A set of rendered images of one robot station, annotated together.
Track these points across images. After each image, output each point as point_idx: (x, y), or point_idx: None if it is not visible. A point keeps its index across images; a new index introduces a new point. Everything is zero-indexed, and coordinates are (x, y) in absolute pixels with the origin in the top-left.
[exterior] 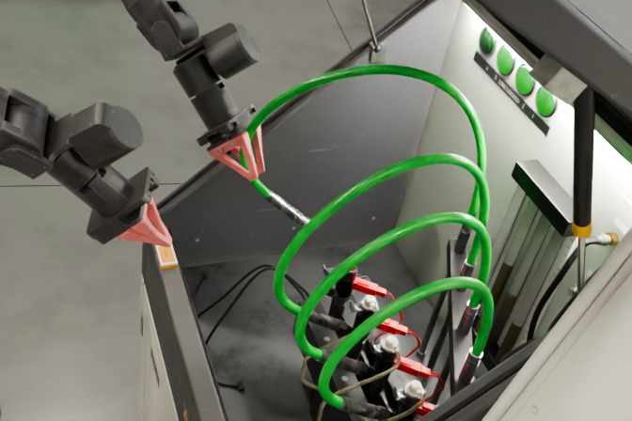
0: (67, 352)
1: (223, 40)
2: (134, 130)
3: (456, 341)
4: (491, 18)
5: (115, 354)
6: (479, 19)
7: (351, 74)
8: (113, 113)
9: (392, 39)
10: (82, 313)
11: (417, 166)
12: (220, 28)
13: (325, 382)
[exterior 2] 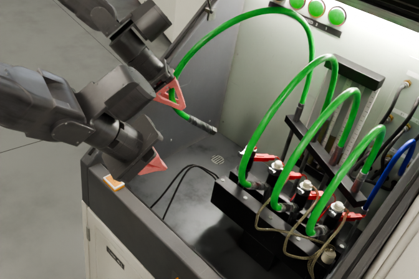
0: (5, 271)
1: (146, 14)
2: (146, 83)
3: (333, 170)
4: None
5: (38, 260)
6: None
7: (243, 18)
8: (132, 72)
9: (218, 4)
10: (4, 242)
11: (317, 65)
12: (142, 5)
13: (315, 223)
